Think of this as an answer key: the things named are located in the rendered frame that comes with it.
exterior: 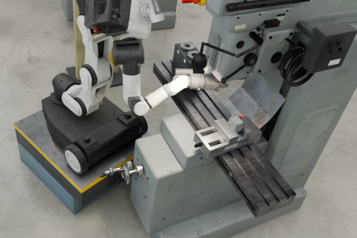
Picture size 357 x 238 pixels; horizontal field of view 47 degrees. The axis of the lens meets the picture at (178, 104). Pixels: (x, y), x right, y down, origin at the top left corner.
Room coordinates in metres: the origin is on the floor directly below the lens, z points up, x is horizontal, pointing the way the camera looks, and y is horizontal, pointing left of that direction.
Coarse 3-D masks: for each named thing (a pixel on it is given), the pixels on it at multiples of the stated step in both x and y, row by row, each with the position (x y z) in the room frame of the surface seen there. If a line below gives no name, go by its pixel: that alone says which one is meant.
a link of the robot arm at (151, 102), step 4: (160, 88) 1.70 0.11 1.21; (152, 92) 1.68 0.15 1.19; (156, 92) 1.67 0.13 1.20; (160, 92) 1.67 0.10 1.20; (164, 92) 1.67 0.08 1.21; (148, 96) 1.65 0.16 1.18; (152, 96) 1.65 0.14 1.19; (156, 96) 1.65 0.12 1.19; (160, 96) 1.66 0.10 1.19; (164, 96) 1.66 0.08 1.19; (144, 100) 1.63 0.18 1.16; (148, 100) 1.63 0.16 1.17; (152, 100) 1.63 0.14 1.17; (156, 100) 1.64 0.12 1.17; (160, 100) 1.65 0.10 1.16; (148, 104) 1.62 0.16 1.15; (152, 104) 1.62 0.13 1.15; (156, 104) 1.63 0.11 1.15; (148, 108) 1.61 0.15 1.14
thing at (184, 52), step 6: (186, 42) 2.24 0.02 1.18; (174, 48) 2.22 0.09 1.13; (180, 48) 2.18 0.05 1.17; (186, 48) 2.17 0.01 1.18; (192, 48) 2.18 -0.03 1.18; (174, 54) 2.21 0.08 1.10; (180, 54) 2.14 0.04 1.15; (186, 54) 2.12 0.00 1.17; (192, 54) 2.13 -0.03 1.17; (174, 60) 2.20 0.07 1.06; (180, 60) 2.13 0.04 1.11; (186, 60) 2.07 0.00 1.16; (174, 66) 2.19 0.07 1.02; (180, 66) 2.12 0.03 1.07; (186, 66) 2.05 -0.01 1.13; (192, 66) 2.04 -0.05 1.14; (198, 72) 2.07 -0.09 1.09
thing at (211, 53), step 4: (212, 36) 1.74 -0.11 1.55; (216, 36) 1.75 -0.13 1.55; (212, 40) 1.73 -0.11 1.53; (216, 40) 1.73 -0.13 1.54; (212, 44) 1.73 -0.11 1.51; (216, 44) 1.73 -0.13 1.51; (208, 48) 1.75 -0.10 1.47; (212, 48) 1.73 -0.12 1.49; (208, 52) 1.74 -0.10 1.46; (212, 52) 1.73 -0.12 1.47; (216, 52) 1.74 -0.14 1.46; (208, 56) 1.74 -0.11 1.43; (212, 56) 1.73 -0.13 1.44; (208, 60) 1.73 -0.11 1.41; (212, 60) 1.73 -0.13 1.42; (208, 64) 1.73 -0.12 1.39; (212, 64) 1.74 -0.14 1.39; (208, 68) 1.73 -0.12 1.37; (212, 68) 1.74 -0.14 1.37; (208, 72) 1.73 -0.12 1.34
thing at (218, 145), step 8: (248, 120) 1.75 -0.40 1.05; (208, 128) 1.63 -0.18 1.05; (248, 128) 1.64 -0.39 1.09; (256, 128) 1.69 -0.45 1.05; (200, 136) 1.56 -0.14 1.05; (208, 136) 1.57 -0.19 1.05; (216, 136) 1.58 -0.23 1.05; (240, 136) 1.61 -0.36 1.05; (248, 136) 1.61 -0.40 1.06; (256, 136) 1.65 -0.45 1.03; (208, 144) 1.50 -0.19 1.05; (216, 144) 1.51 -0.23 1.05; (224, 144) 1.52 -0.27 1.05; (232, 144) 1.56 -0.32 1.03; (240, 144) 1.59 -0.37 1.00; (208, 152) 1.47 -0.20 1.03; (216, 152) 1.50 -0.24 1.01; (224, 152) 1.53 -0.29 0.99
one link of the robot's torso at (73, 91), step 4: (80, 84) 2.17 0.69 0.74; (72, 88) 2.11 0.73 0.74; (76, 88) 2.12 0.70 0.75; (80, 88) 2.14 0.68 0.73; (64, 92) 2.06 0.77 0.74; (68, 92) 2.07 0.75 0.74; (72, 92) 2.09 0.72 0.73; (76, 92) 2.12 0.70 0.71; (64, 96) 2.05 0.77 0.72; (68, 96) 2.04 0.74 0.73; (72, 96) 2.09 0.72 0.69; (64, 100) 2.05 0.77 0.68; (68, 100) 2.02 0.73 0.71; (72, 100) 2.01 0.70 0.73; (64, 104) 2.05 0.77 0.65; (68, 104) 2.02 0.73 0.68; (72, 104) 1.99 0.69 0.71; (76, 104) 1.98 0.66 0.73; (100, 104) 2.09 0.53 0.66; (72, 108) 1.99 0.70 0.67; (76, 108) 1.97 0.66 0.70; (80, 108) 1.96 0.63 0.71; (76, 112) 1.97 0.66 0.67; (80, 112) 1.96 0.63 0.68
